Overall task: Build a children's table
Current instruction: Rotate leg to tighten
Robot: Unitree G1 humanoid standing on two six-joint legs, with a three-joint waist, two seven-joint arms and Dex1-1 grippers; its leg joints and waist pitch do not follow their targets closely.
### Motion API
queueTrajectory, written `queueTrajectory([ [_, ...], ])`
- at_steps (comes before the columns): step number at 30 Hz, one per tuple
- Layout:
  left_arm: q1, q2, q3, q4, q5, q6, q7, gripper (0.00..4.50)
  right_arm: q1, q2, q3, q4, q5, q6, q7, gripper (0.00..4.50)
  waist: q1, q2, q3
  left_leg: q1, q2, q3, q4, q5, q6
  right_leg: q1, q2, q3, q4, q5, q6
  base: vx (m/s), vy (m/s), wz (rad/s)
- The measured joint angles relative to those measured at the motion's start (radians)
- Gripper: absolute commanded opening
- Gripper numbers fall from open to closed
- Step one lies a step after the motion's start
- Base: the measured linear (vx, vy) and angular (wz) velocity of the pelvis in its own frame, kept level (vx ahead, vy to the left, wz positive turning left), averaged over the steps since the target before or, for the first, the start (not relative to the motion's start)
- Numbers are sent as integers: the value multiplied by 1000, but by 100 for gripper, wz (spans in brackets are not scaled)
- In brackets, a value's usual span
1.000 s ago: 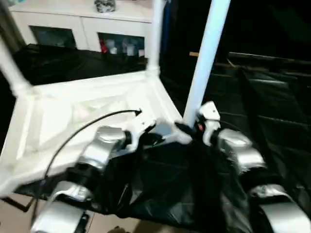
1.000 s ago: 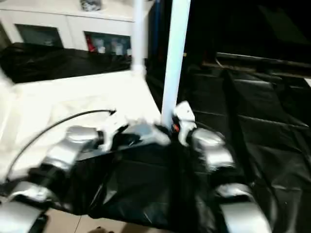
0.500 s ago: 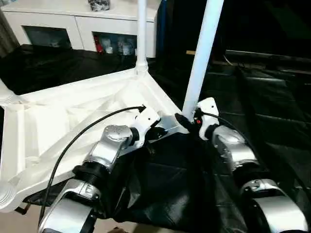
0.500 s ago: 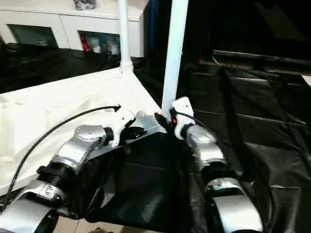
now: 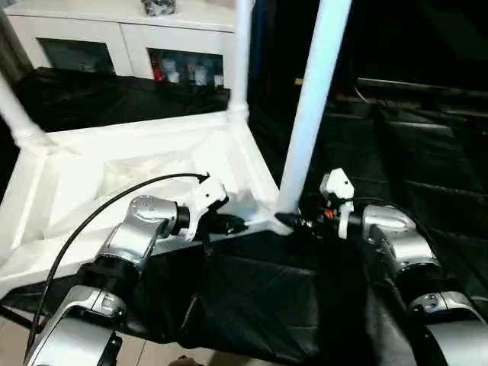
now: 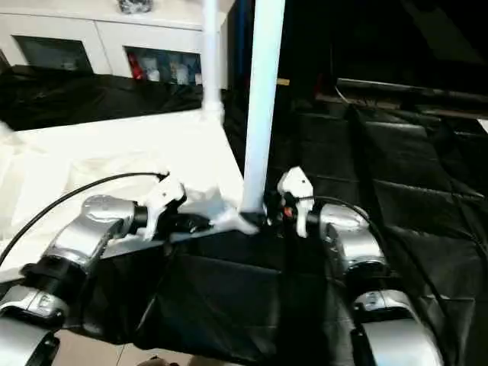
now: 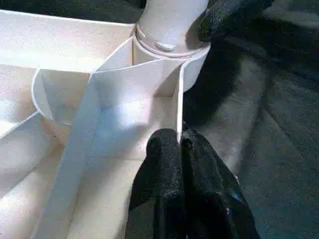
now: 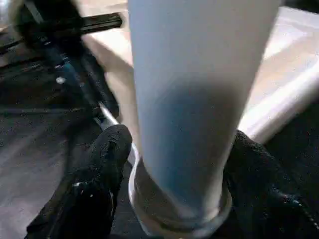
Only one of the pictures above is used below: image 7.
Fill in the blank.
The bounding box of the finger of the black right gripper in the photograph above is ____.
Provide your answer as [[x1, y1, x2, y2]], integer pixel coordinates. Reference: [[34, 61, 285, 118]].
[[198, 0, 275, 43]]

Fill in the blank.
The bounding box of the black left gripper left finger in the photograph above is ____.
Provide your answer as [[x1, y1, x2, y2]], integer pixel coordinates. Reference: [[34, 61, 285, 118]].
[[125, 128, 186, 239]]

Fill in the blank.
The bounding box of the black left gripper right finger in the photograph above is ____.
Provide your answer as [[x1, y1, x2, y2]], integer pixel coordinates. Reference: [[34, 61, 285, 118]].
[[180, 127, 260, 239]]

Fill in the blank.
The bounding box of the white plastic table leg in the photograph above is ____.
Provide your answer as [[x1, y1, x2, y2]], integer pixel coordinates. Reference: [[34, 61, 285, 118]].
[[134, 0, 210, 56]]

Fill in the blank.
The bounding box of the white plastic table top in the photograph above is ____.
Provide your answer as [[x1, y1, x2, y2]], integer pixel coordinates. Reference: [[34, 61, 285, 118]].
[[0, 9, 211, 239]]

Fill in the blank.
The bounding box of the black mat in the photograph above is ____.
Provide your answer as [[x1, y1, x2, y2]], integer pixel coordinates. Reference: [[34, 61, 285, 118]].
[[0, 0, 319, 239]]

